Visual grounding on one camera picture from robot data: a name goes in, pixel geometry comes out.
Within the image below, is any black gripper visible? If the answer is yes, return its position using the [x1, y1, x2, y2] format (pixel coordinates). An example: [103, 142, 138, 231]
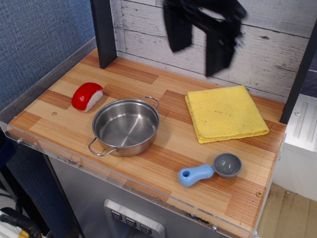
[163, 0, 247, 77]

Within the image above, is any blue handled grey spoon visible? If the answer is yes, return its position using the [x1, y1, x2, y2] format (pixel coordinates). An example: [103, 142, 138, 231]
[178, 153, 243, 187]

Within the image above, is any stainless steel pot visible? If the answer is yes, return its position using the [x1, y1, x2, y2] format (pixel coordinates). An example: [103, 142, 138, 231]
[88, 96, 160, 157]

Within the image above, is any folded yellow cloth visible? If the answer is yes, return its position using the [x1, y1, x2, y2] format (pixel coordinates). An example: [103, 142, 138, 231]
[185, 85, 269, 144]

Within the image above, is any white grooved block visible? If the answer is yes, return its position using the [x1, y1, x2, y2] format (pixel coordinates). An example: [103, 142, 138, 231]
[285, 94, 317, 152]

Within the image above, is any clear acrylic table guard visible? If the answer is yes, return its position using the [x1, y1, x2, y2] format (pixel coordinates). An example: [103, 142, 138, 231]
[0, 39, 286, 238]

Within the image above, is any silver dispenser button panel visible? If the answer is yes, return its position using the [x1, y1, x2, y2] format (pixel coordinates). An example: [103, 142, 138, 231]
[104, 199, 165, 238]

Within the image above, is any dark grey left post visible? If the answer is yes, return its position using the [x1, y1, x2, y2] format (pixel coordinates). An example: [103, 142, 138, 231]
[90, 0, 117, 69]

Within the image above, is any dark grey post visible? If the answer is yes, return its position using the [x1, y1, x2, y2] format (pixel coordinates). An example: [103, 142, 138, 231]
[90, 0, 117, 69]
[279, 24, 317, 124]

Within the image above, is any dark grey right post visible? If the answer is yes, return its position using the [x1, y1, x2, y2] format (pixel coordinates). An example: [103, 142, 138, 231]
[279, 24, 317, 124]

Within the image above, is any black and yellow cable bundle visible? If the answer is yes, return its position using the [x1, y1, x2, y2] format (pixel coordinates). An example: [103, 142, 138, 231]
[0, 207, 42, 238]

